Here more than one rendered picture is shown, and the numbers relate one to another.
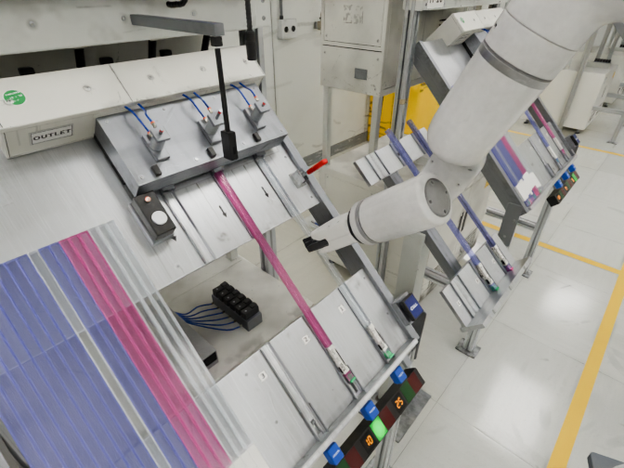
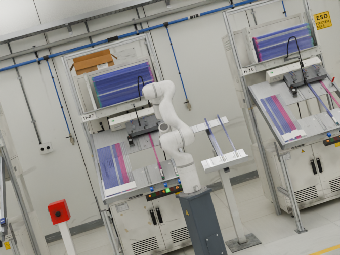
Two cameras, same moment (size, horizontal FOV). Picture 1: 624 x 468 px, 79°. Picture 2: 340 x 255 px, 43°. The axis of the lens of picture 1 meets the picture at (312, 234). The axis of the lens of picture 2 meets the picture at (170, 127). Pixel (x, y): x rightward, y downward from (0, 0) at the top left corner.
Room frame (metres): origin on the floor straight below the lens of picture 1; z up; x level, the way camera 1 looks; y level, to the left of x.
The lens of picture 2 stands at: (-1.79, -2.40, 1.41)
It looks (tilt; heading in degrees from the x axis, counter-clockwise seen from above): 5 degrees down; 43
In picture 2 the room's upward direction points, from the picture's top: 16 degrees counter-clockwise
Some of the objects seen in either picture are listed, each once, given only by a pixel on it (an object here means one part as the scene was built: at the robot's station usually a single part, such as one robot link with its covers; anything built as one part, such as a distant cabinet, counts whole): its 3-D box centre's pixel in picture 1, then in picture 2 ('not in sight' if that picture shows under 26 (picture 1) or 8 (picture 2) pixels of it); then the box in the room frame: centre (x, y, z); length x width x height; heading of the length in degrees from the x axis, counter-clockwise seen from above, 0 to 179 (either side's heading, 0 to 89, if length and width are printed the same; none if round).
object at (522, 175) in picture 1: (447, 165); (303, 135); (1.73, -0.66, 0.65); 1.01 x 0.73 x 1.29; 48
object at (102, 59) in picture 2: not in sight; (103, 58); (0.85, 0.63, 1.82); 0.68 x 0.30 x 0.20; 138
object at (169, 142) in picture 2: not in sight; (175, 149); (0.20, -0.52, 1.00); 0.19 x 0.12 x 0.24; 142
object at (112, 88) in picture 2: not in sight; (124, 84); (0.73, 0.33, 1.52); 0.51 x 0.13 x 0.27; 138
